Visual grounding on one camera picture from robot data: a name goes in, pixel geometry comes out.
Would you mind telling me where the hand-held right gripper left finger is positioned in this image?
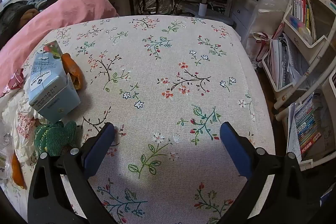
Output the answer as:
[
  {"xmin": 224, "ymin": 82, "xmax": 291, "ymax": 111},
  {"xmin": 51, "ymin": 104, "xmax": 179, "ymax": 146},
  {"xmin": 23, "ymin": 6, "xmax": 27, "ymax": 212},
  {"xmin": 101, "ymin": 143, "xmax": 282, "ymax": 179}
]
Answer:
[{"xmin": 28, "ymin": 122, "xmax": 116, "ymax": 224}]

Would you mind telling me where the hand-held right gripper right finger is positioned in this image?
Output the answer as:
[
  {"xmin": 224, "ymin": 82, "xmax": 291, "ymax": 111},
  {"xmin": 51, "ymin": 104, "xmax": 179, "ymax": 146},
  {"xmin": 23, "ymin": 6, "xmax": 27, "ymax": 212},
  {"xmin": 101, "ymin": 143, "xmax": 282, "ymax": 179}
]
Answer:
[{"xmin": 219, "ymin": 122, "xmax": 315, "ymax": 224}]

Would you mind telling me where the green knitted toy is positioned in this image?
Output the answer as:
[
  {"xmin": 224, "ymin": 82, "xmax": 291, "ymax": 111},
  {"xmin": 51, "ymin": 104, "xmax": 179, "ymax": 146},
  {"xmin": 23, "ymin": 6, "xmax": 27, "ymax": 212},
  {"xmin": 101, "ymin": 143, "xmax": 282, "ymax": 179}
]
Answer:
[{"xmin": 34, "ymin": 121, "xmax": 77, "ymax": 157}]

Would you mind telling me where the blue milk carton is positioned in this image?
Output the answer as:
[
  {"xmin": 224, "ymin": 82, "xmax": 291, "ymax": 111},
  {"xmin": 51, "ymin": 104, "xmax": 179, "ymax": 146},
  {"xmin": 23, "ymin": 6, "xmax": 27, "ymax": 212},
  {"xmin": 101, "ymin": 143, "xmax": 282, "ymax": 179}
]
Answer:
[{"xmin": 28, "ymin": 40, "xmax": 81, "ymax": 125}]

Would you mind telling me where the white printed plastic bag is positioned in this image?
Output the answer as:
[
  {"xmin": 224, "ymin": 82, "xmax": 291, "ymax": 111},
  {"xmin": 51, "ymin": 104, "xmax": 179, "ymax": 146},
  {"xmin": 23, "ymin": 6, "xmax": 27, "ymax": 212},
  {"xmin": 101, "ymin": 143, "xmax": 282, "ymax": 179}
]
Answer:
[{"xmin": 10, "ymin": 106, "xmax": 46, "ymax": 161}]

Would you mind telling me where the orange peel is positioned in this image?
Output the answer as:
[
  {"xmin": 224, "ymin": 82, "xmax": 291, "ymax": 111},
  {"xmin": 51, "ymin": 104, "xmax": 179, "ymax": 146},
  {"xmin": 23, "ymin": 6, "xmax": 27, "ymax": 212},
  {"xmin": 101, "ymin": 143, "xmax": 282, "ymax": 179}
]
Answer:
[
  {"xmin": 10, "ymin": 152, "xmax": 28, "ymax": 190},
  {"xmin": 63, "ymin": 53, "xmax": 85, "ymax": 90}
]

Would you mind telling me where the white basket of papers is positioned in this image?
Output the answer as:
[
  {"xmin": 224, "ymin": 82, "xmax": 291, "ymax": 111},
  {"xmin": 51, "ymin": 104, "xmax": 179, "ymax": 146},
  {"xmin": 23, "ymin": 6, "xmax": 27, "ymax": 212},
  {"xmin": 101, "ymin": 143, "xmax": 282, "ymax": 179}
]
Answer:
[{"xmin": 261, "ymin": 32, "xmax": 310, "ymax": 100}]

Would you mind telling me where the crumpled white paper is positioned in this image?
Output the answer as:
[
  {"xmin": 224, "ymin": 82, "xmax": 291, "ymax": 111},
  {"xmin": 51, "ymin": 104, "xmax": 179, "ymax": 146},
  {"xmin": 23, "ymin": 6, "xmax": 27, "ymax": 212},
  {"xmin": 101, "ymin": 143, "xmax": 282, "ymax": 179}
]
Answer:
[{"xmin": 1, "ymin": 77, "xmax": 44, "ymax": 119}]

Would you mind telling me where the red foil wrapper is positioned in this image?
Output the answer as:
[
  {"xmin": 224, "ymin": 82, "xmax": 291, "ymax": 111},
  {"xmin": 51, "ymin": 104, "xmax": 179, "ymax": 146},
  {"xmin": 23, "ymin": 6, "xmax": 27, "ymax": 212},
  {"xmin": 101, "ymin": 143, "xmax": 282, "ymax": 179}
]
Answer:
[{"xmin": 1, "ymin": 68, "xmax": 25, "ymax": 98}]

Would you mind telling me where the floral tablecloth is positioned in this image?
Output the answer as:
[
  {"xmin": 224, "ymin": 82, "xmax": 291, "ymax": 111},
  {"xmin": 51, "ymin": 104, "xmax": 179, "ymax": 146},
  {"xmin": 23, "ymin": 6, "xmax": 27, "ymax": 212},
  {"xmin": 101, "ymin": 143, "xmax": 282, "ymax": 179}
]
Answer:
[{"xmin": 0, "ymin": 15, "xmax": 276, "ymax": 224}]

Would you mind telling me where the canvas tote bag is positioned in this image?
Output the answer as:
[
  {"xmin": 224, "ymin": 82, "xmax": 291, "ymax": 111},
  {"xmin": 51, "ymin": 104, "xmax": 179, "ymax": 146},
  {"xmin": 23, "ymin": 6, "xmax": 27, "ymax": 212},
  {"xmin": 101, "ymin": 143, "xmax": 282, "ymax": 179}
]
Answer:
[{"xmin": 252, "ymin": 22, "xmax": 285, "ymax": 64}]

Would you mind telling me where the white shelf cart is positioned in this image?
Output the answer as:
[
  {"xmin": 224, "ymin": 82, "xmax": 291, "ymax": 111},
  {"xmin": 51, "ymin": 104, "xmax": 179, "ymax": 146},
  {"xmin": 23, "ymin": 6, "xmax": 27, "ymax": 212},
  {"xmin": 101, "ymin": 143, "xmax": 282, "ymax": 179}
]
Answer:
[{"xmin": 273, "ymin": 0, "xmax": 336, "ymax": 172}]

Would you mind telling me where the white drawer cabinet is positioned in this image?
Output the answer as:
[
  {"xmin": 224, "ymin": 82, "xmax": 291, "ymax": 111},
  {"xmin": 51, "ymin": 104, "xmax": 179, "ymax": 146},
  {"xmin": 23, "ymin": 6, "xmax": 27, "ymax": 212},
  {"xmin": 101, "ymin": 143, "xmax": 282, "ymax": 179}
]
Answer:
[{"xmin": 231, "ymin": 0, "xmax": 263, "ymax": 41}]

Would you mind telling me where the pink blanket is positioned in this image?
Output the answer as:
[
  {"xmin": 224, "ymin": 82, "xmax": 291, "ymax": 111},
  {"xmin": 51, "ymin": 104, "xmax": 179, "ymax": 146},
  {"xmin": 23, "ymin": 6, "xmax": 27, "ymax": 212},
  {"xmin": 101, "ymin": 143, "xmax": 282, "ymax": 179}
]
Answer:
[{"xmin": 0, "ymin": 0, "xmax": 120, "ymax": 94}]

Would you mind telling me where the large translucent plastic bag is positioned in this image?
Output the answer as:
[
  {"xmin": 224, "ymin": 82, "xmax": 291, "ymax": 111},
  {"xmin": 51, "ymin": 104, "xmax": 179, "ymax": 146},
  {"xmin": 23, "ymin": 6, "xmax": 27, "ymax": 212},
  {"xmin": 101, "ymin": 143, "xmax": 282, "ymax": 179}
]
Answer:
[{"xmin": 252, "ymin": 0, "xmax": 293, "ymax": 38}]

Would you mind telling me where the brown plush toy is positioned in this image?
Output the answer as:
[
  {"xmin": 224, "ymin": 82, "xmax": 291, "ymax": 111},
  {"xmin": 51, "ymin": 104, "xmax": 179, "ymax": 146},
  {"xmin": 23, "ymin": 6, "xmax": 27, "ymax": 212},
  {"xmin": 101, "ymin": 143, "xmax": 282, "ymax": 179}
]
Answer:
[{"xmin": 20, "ymin": 7, "xmax": 40, "ymax": 24}]

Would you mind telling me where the row of red-spined books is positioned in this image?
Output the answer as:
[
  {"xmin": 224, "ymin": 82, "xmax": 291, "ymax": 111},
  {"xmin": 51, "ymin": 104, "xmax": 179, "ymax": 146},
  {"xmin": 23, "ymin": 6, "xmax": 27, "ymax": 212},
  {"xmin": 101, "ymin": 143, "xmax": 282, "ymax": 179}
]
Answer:
[{"xmin": 291, "ymin": 0, "xmax": 317, "ymax": 35}]

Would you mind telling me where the striped bag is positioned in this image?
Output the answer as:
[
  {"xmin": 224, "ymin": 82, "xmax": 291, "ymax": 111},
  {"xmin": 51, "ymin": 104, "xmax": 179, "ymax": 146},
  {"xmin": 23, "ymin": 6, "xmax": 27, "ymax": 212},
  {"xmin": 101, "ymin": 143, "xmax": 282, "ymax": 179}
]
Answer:
[{"xmin": 138, "ymin": 0, "xmax": 175, "ymax": 16}]

